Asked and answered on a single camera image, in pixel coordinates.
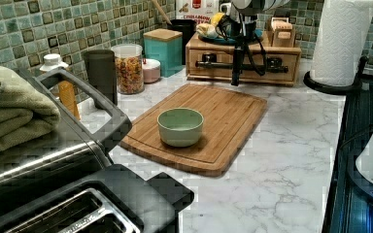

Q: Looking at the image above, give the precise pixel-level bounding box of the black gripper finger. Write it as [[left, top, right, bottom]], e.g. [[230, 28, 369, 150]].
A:
[[231, 46, 244, 86]]

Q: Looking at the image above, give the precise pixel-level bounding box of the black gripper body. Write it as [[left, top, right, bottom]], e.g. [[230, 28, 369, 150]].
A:
[[216, 0, 289, 41]]

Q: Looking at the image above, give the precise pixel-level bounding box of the wooden drawer box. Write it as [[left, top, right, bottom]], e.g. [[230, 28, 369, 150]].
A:
[[186, 33, 301, 86]]

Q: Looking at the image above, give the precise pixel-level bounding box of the blue plate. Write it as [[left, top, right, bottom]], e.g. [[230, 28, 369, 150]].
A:
[[197, 28, 264, 46]]

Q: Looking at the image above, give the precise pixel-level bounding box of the plush peeled banana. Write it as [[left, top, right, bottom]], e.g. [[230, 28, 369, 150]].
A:
[[196, 23, 218, 39]]

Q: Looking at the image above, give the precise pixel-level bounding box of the cinnamon cereal box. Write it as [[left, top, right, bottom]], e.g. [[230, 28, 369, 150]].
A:
[[175, 0, 219, 23]]

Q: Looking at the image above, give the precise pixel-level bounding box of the black utensil pot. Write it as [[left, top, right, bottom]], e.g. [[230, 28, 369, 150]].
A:
[[167, 19, 196, 65]]

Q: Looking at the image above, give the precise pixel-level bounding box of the bamboo cutting board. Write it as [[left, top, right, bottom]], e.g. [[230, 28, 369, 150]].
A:
[[120, 83, 267, 177]]

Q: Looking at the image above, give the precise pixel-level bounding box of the black paper towel holder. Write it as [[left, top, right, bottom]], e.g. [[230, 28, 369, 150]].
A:
[[303, 56, 368, 96]]

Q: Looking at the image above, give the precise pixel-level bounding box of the teal canister with bamboo lid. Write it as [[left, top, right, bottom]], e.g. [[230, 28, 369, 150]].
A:
[[144, 28, 183, 78]]

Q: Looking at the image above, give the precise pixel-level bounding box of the pink jar white lid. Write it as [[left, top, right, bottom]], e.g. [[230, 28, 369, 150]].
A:
[[142, 58, 160, 83]]

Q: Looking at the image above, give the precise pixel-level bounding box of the green ceramic bowl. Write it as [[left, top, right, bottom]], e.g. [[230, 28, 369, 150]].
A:
[[157, 108, 204, 148]]

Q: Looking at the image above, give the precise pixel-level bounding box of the paper towel roll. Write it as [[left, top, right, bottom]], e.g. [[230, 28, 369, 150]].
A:
[[310, 0, 373, 86]]

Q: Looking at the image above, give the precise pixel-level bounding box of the clear cereal jar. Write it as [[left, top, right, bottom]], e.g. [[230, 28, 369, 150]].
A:
[[111, 44, 144, 94]]

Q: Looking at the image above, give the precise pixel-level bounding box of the dark grey cup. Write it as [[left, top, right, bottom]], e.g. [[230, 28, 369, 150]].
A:
[[84, 50, 118, 105]]

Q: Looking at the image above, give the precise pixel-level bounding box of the silver toaster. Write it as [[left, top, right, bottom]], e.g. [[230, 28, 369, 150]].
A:
[[0, 165, 194, 233]]

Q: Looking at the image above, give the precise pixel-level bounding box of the orange spice bottle white cap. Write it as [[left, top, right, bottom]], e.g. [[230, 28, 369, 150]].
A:
[[40, 53, 81, 120]]

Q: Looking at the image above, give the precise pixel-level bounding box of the folded green towel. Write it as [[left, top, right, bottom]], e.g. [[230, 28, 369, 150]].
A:
[[0, 66, 60, 151]]

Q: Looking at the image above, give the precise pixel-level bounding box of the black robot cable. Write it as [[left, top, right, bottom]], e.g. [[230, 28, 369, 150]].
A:
[[243, 30, 268, 78]]

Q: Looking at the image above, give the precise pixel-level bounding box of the black drawer handle bar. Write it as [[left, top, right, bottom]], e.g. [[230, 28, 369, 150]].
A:
[[195, 53, 289, 73]]

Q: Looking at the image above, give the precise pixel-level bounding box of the wooden spoon handle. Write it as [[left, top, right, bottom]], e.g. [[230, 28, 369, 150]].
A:
[[151, 0, 172, 25]]

